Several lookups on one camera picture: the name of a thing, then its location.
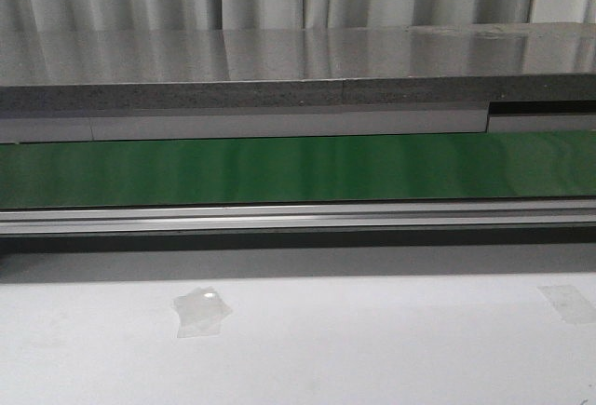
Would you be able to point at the clear tape patch left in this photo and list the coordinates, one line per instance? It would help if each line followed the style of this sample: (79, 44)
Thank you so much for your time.
(201, 313)

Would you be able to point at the clear tape patch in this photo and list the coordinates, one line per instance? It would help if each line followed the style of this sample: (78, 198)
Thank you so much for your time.
(570, 304)
(201, 313)

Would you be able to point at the grey rear conveyor guard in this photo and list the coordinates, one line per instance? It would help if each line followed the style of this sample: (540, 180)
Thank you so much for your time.
(296, 121)

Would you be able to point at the green conveyor belt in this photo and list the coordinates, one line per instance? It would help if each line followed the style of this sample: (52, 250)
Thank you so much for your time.
(297, 170)

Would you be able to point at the clear tape patch right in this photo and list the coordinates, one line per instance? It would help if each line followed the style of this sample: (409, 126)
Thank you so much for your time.
(570, 304)

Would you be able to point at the aluminium conveyor front rail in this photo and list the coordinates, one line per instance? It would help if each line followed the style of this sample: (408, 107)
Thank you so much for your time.
(50, 222)

